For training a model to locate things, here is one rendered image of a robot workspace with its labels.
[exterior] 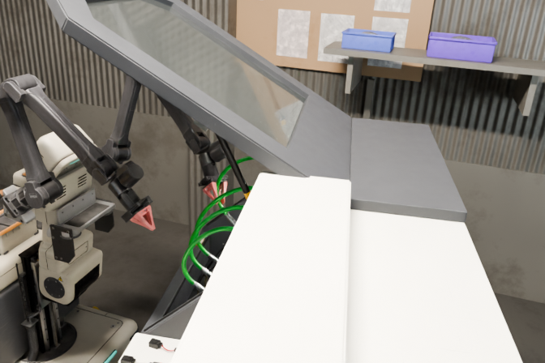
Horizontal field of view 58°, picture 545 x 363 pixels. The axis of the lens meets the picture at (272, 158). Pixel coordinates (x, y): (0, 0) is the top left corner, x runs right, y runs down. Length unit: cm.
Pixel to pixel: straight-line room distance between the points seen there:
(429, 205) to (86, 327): 197
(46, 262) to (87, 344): 58
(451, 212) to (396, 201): 13
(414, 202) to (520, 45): 207
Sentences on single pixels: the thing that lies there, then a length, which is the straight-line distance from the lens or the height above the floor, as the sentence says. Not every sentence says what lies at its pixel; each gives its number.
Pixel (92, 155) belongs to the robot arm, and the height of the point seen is 143.
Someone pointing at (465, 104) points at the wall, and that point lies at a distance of 324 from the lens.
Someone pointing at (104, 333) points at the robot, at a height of 28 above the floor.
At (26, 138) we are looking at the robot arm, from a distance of 183.
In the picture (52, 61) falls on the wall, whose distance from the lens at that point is 432.
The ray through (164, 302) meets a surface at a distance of 174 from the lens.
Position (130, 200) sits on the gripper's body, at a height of 129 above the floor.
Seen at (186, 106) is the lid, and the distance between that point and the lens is 118.
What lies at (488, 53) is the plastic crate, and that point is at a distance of 274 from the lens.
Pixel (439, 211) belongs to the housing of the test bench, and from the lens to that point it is 124.
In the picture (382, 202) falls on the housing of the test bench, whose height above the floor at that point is 150.
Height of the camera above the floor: 203
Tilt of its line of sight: 22 degrees down
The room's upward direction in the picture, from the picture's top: 3 degrees clockwise
